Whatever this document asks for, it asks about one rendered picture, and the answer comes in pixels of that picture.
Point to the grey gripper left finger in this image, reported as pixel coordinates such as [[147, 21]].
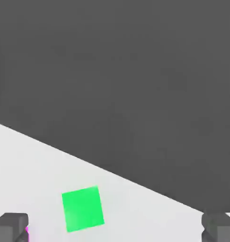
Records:
[[10, 227]]

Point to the small green cube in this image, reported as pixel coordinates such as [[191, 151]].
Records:
[[82, 209]]

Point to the small magenta cube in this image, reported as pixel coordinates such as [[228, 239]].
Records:
[[27, 229]]

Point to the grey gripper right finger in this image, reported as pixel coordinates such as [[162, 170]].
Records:
[[219, 229]]

